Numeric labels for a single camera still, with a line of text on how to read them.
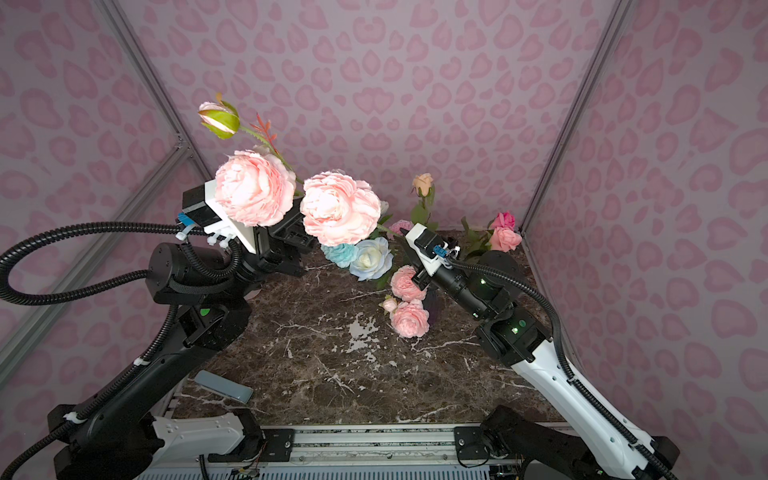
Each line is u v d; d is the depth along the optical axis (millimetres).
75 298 294
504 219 629
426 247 408
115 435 369
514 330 434
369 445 749
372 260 561
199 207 291
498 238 593
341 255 568
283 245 353
